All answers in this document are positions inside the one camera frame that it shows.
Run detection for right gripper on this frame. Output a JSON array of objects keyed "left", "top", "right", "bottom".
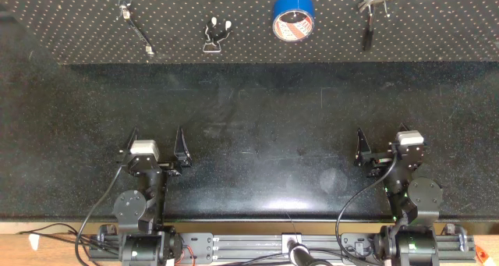
[{"left": 353, "top": 122, "right": 426, "bottom": 179}]

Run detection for black and white pliers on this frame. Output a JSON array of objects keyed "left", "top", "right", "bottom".
[{"left": 203, "top": 16, "right": 234, "bottom": 53}]

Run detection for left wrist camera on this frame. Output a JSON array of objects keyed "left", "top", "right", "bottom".
[{"left": 129, "top": 139, "right": 161, "bottom": 162}]

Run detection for mounting rail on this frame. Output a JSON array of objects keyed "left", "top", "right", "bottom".
[{"left": 88, "top": 222, "right": 478, "bottom": 266}]

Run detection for thin black wires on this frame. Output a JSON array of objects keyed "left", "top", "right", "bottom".
[{"left": 16, "top": 222, "right": 119, "bottom": 257}]

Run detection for roll of blue tape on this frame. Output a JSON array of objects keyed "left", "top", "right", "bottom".
[{"left": 271, "top": 0, "right": 317, "bottom": 44}]

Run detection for orange plastic piece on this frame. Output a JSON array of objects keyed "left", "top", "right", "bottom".
[{"left": 475, "top": 244, "right": 490, "bottom": 265}]

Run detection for hammer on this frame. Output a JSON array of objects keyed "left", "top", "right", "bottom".
[{"left": 357, "top": 0, "right": 395, "bottom": 53}]

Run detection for black cable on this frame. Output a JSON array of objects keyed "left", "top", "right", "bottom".
[
  {"left": 334, "top": 151, "right": 400, "bottom": 266},
  {"left": 73, "top": 165, "right": 126, "bottom": 266}
]

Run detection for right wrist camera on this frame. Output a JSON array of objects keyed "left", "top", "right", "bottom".
[{"left": 395, "top": 129, "right": 426, "bottom": 147}]

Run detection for wrench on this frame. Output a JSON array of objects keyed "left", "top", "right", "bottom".
[{"left": 118, "top": 4, "right": 157, "bottom": 59}]

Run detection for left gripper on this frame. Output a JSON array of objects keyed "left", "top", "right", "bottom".
[{"left": 120, "top": 125, "right": 193, "bottom": 177}]

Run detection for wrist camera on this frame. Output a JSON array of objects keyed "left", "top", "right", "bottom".
[
  {"left": 395, "top": 129, "right": 426, "bottom": 147},
  {"left": 129, "top": 139, "right": 161, "bottom": 162}
]

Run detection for black pegboard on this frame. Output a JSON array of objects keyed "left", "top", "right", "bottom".
[{"left": 0, "top": 0, "right": 499, "bottom": 66}]

